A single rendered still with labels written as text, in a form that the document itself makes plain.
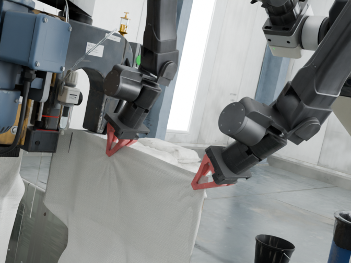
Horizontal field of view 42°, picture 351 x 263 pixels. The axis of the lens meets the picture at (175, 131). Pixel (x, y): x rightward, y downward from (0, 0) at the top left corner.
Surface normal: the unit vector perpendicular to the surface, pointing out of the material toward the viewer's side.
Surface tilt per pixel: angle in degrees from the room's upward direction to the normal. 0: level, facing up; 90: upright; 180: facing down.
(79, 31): 90
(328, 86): 111
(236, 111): 75
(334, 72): 119
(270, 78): 90
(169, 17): 99
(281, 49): 150
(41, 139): 90
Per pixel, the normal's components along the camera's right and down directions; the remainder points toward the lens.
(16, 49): -0.28, 0.04
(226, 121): -0.70, -0.35
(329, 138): -0.64, -0.06
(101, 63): 0.74, 0.22
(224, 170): 0.69, -0.53
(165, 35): 0.55, 0.23
